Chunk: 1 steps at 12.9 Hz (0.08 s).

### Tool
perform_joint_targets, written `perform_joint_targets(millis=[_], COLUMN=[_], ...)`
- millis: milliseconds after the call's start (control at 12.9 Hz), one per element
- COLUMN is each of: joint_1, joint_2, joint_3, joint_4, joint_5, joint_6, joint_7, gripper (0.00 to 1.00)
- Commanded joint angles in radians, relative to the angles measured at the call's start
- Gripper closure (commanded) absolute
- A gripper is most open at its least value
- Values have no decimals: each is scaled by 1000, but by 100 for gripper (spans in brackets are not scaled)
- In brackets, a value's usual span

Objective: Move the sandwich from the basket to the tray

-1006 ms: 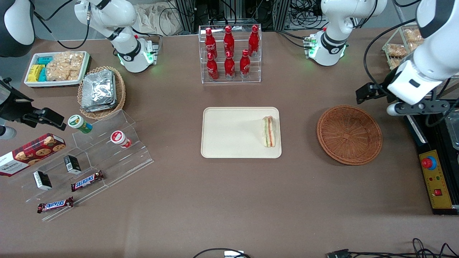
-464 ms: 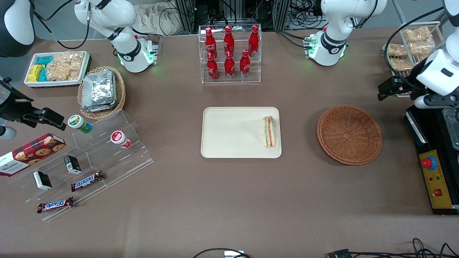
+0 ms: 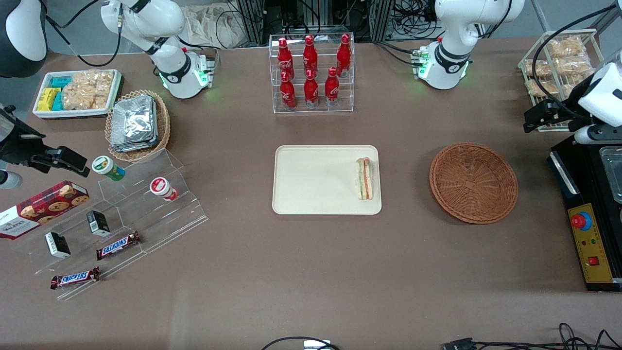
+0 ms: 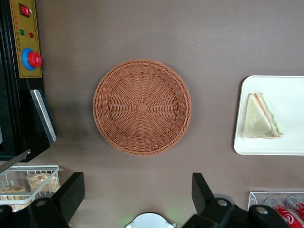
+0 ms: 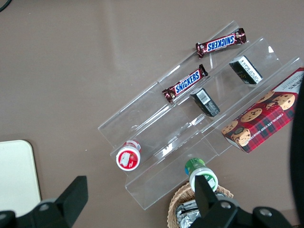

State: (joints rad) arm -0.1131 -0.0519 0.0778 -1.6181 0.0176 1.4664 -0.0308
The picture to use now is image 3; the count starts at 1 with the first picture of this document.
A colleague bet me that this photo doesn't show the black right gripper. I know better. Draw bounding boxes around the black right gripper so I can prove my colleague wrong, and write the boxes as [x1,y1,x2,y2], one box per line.
[0,105,91,177]

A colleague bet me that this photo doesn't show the green-lidded snack cup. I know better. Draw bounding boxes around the green-lidded snack cup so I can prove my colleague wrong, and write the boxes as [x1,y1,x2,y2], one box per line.
[92,156,126,182]

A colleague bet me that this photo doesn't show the light tan wicker basket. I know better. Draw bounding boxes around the light tan wicker basket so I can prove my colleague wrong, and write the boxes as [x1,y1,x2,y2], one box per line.
[104,89,171,163]

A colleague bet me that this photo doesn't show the clear acrylic bottle rack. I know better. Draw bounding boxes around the clear acrylic bottle rack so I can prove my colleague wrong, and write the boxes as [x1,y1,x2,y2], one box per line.
[269,33,355,114]

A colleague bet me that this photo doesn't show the plastic-wrapped triangle sandwich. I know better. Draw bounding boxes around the plastic-wrapped triangle sandwich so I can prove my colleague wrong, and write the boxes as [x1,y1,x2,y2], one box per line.
[355,157,373,200]

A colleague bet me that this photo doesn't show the thin black looped cable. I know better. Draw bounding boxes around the thin black looped cable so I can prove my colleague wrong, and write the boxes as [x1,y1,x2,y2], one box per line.
[261,336,341,350]

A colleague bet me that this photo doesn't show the yellow snack packet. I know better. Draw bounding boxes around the yellow snack packet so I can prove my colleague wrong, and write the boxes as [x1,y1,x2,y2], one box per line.
[37,87,61,111]

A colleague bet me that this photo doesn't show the brown round wicker basket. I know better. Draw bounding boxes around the brown round wicker basket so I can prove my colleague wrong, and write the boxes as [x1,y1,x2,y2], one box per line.
[429,142,519,225]

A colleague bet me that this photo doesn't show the red-lidded snack cup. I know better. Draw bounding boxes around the red-lidded snack cup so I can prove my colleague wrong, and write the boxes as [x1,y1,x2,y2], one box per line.
[149,177,178,202]

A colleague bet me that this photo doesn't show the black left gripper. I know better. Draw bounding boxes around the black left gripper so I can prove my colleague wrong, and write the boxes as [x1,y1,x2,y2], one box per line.
[524,100,591,133]

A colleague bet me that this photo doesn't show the silver foil packet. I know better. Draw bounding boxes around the silver foil packet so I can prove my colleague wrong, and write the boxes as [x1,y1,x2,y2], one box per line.
[110,132,160,153]
[111,95,158,145]

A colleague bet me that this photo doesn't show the silver appliance handle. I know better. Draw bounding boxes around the silver appliance handle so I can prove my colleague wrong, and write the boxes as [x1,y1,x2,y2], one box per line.
[549,152,580,196]

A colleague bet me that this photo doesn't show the grey metal frame strut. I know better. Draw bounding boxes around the grey metal frame strut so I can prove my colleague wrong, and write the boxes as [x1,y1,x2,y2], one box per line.
[590,0,622,35]

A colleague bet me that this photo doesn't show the aluminium frame profile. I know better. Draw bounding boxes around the aluminium frame profile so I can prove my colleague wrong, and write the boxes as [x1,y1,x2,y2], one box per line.
[236,0,265,44]
[369,0,395,42]

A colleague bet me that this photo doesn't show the steel appliance pan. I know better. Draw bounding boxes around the steel appliance pan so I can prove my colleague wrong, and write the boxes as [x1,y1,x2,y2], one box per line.
[599,146,622,204]

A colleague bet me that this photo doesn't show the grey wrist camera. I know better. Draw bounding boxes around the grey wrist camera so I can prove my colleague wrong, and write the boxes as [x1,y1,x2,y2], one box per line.
[573,124,622,145]
[0,170,23,190]

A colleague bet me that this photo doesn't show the white wire snack rack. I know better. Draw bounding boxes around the white wire snack rack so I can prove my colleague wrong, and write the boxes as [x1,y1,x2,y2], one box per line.
[518,28,605,132]

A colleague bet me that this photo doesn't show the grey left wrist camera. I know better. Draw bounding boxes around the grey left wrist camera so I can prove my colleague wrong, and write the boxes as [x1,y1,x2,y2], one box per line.
[573,124,622,145]

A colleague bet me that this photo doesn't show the black appliance with yellow panel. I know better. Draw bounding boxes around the black appliance with yellow panel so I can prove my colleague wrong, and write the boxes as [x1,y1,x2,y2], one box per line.
[548,134,622,292]

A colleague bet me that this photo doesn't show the red cola bottle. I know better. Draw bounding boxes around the red cola bottle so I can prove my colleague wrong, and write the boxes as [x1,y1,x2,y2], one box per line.
[280,71,297,109]
[325,67,340,106]
[336,34,352,77]
[304,70,319,108]
[303,35,318,78]
[277,37,295,81]

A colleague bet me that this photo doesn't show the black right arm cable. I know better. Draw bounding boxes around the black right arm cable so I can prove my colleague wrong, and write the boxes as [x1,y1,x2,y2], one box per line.
[46,0,122,67]

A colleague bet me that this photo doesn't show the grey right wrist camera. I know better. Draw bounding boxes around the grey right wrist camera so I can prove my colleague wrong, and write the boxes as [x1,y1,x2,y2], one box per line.
[0,170,23,190]

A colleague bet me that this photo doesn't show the small black box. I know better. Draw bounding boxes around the small black box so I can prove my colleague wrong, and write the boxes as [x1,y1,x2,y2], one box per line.
[86,210,111,237]
[45,231,71,259]

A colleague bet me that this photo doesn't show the Snickers chocolate bar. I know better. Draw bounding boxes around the Snickers chocolate bar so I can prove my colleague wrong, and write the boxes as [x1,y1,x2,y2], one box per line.
[50,266,101,290]
[96,231,142,261]

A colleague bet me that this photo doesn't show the clear bag of rice crackers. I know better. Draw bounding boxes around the clear bag of rice crackers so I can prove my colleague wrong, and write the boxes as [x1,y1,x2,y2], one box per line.
[547,36,586,58]
[554,56,592,76]
[525,59,552,77]
[527,79,559,97]
[563,79,585,101]

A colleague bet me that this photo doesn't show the black cable bundle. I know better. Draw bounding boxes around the black cable bundle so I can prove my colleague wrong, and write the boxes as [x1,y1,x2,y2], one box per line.
[391,0,437,40]

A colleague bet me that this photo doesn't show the beige rectangular plastic tray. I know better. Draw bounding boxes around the beige rectangular plastic tray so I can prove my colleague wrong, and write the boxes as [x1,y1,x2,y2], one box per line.
[272,145,382,215]

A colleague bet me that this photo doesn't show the red Walkers cookie box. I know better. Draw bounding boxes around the red Walkers cookie box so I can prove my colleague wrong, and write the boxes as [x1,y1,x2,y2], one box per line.
[0,180,90,240]

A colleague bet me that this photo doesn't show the beige cloth bags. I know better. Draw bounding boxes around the beige cloth bags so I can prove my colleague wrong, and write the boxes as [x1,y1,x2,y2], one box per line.
[182,4,253,49]

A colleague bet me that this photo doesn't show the long black coiled cable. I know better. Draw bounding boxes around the long black coiled cable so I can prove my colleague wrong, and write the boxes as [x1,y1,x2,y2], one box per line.
[474,323,622,350]

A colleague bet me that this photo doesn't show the white rectangular snack tray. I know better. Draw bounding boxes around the white rectangular snack tray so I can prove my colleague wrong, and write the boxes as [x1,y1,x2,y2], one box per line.
[32,69,123,120]

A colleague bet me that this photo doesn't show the clear acrylic stepped stand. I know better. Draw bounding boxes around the clear acrylic stepped stand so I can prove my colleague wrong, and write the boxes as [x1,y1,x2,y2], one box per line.
[10,148,209,301]

